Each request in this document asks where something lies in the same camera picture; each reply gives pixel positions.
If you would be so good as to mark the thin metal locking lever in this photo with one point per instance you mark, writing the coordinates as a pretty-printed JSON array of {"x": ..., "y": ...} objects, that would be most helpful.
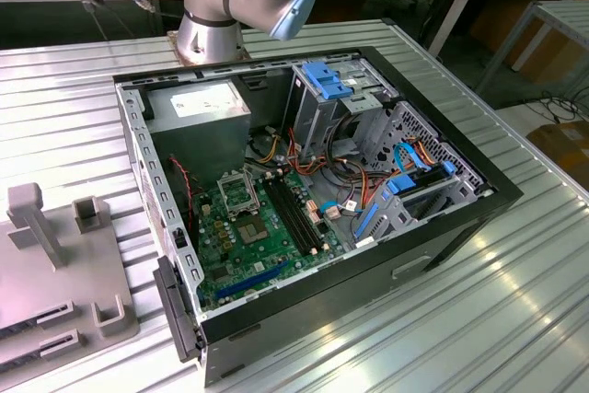
[{"x": 252, "y": 190}]

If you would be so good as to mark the CPU socket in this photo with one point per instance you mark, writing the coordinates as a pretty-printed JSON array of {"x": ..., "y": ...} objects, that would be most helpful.
[{"x": 251, "y": 231}]

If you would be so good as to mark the black RAM slot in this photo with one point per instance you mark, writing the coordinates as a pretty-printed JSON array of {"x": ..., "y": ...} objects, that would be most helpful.
[
  {"x": 297, "y": 213},
  {"x": 303, "y": 211},
  {"x": 286, "y": 217},
  {"x": 292, "y": 216}
]

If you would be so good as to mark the plain grey metal disk bay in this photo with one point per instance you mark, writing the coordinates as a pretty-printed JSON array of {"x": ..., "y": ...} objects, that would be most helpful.
[{"x": 313, "y": 117}]

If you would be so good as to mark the green motherboard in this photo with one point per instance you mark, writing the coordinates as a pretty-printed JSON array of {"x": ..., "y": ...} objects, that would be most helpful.
[{"x": 271, "y": 250}]

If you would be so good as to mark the grey power supply unit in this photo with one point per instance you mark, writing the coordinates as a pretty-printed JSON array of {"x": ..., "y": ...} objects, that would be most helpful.
[{"x": 202, "y": 144}]

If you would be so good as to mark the blue plastic drive latch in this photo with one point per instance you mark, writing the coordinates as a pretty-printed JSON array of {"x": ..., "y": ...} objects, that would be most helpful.
[{"x": 322, "y": 77}]

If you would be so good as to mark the blue disk carrier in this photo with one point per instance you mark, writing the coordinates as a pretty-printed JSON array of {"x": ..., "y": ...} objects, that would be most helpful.
[{"x": 399, "y": 185}]

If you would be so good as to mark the blue expansion slot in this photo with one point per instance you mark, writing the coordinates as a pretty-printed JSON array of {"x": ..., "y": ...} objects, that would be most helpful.
[{"x": 253, "y": 280}]

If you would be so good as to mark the perforated grey metal disk bay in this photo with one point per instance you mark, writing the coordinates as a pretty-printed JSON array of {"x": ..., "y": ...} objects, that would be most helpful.
[{"x": 414, "y": 128}]

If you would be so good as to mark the black PC case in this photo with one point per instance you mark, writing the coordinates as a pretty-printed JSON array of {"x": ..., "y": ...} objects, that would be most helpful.
[{"x": 322, "y": 315}]

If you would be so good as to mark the brown cardboard box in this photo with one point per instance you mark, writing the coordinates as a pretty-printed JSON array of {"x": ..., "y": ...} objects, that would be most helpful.
[
  {"x": 563, "y": 149},
  {"x": 497, "y": 20}
]

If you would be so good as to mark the grey parts rack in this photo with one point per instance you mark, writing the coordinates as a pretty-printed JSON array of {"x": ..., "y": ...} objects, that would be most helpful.
[{"x": 55, "y": 292}]

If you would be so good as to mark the blue plastic rail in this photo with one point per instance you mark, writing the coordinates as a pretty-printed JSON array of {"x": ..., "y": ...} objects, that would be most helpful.
[{"x": 366, "y": 223}]

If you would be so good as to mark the white metal frame table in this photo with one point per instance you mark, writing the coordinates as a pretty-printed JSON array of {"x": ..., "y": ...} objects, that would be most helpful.
[{"x": 568, "y": 13}]

